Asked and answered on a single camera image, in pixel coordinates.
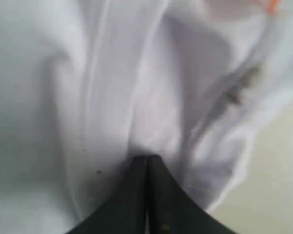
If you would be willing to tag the white t-shirt red lettering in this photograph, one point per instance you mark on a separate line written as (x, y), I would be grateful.
(86, 85)

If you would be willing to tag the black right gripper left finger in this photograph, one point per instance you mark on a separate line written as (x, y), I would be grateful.
(125, 210)

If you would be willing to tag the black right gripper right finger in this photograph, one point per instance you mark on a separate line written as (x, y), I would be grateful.
(170, 209)

